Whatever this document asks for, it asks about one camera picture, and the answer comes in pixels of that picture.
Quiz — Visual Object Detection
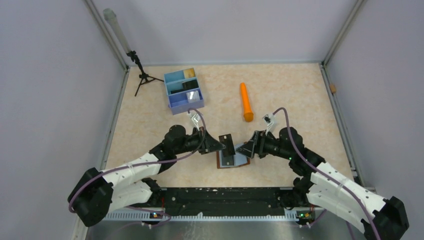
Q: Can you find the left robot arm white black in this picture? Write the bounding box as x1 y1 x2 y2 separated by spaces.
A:
67 125 226 227

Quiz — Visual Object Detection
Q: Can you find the black card in tray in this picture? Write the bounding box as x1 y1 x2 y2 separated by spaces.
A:
170 79 199 94

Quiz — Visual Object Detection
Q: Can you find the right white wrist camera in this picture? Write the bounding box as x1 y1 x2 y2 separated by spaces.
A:
262 113 277 135

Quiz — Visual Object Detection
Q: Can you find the silver card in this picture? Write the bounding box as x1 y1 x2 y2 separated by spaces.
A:
186 90 201 103

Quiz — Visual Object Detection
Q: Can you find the orange cylinder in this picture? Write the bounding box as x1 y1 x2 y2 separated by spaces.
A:
240 82 254 123

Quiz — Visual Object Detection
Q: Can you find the gold card in tray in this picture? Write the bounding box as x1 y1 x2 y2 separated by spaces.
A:
183 68 196 79

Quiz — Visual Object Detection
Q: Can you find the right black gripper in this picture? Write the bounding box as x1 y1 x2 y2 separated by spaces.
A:
236 129 293 160

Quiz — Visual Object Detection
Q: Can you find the blue compartment tray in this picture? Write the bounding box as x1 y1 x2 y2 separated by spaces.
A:
163 69 205 115

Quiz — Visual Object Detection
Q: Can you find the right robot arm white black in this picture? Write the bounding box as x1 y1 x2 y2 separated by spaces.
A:
235 127 410 240

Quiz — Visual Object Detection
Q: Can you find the white cable duct strip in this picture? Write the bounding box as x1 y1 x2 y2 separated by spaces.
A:
103 210 299 222

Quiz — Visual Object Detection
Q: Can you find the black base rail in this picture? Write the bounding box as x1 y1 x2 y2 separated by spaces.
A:
129 186 327 219

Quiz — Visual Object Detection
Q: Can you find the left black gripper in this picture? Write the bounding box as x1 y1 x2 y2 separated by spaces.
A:
174 126 226 155

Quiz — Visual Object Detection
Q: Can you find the grey tube on frame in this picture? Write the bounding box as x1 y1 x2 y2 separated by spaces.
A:
103 8 132 56

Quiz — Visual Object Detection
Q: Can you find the brown leather card holder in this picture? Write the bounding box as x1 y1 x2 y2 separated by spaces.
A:
216 145 252 170

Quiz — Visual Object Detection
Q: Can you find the small black tripod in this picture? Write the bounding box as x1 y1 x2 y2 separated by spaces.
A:
126 50 164 97

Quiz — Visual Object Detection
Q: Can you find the small tan block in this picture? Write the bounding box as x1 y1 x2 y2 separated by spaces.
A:
329 84 337 94

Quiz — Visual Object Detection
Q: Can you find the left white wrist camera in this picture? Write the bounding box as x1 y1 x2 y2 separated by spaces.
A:
187 110 202 131

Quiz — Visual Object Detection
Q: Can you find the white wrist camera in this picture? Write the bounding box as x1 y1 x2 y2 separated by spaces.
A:
262 113 277 135
187 110 202 131

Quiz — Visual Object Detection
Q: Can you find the black credit card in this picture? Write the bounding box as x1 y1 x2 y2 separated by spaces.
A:
218 133 236 158

